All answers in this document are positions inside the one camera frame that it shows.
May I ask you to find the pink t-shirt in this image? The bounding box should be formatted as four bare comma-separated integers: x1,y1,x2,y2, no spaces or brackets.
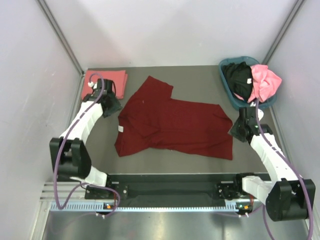
247,64,282,103

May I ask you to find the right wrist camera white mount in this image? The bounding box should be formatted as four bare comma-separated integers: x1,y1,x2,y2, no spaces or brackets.
255,108,264,122

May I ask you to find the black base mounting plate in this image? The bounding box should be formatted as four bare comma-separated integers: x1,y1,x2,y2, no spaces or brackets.
84,173,263,208

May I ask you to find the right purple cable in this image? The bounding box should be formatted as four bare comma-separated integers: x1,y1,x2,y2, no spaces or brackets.
254,98,316,240

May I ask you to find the grey slotted cable duct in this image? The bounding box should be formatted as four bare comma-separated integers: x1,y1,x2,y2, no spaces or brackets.
62,201,253,213

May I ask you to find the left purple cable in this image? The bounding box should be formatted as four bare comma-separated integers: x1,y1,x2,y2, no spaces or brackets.
52,72,122,211

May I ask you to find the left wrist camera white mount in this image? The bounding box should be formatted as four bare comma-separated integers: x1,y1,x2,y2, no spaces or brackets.
87,81,98,89

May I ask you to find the folded coral red t-shirt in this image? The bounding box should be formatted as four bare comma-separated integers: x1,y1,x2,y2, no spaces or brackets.
81,70,128,100

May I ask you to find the dark red t-shirt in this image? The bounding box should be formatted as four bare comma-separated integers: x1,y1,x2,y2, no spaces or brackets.
114,76,233,160

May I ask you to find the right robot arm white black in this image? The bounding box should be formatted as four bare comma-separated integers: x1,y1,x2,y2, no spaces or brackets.
216,106,316,222

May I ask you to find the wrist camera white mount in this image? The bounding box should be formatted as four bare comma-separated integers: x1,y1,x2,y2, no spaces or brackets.
255,108,264,122
87,81,98,89

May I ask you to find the purple cable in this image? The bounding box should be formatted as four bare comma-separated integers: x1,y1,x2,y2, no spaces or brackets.
52,72,122,211
254,98,316,240

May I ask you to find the black t-shirt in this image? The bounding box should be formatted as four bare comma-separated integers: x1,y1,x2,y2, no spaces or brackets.
221,61,254,103

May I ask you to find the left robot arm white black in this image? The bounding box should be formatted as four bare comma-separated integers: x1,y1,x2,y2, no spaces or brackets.
49,78,122,199

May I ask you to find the teal plastic basket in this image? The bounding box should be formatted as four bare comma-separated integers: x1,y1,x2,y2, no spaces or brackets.
218,56,277,110

